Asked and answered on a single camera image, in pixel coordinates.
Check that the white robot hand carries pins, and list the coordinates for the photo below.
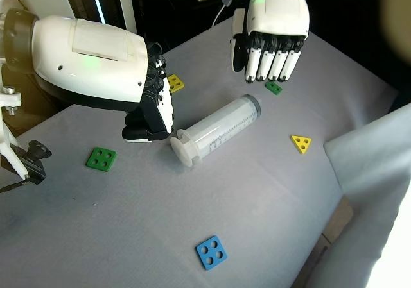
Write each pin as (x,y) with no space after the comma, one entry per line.
(279,9)
(90,63)

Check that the large clear plastic syringe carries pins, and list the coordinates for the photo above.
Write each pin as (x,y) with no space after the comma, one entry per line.
(221,124)

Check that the green two-hole block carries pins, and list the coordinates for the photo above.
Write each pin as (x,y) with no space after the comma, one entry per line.
(269,86)

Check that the yellow square four-hole block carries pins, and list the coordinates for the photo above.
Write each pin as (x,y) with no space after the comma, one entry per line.
(180,83)

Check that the green square four-hole block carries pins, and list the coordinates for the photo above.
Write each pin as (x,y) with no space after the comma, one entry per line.
(100,160)

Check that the blurred beige object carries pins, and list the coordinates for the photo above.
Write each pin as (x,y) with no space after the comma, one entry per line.
(398,12)

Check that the yellow triangle three-hole block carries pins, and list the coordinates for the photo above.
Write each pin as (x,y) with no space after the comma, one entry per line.
(301,146)

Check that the grey table cloth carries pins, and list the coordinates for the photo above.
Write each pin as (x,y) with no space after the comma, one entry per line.
(257,188)

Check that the light grey cloth panel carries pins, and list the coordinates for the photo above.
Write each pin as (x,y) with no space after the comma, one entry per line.
(369,172)

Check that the brown cardboard piece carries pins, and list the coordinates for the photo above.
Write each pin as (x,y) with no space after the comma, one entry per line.
(340,220)

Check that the blue square four-hole block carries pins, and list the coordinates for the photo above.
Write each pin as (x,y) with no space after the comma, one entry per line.
(205,252)

